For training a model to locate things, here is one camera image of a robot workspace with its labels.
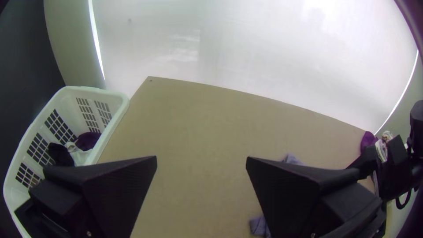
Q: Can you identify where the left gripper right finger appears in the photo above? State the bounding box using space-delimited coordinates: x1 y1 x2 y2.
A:
245 156 386 238

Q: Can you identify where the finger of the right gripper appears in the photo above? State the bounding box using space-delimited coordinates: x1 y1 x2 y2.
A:
345 145 380 182
386 134 411 165

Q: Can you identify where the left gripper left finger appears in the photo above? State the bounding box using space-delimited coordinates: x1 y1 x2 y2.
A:
29 155 158 238

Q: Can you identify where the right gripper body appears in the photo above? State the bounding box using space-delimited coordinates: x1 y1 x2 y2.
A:
373 158 423 201

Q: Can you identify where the blue t-shirt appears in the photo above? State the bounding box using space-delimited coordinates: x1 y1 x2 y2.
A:
248 153 307 238

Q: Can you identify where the pile of folded clothes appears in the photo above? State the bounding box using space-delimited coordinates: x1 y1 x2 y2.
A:
360 130 394 163

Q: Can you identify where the heap of clothes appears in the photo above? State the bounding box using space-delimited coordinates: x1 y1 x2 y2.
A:
47 131 103 167

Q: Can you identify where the white laundry basket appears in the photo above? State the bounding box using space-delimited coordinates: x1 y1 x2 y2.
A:
2 86 130 238

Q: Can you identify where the black cable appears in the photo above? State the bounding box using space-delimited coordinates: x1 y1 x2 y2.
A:
394 187 414 211

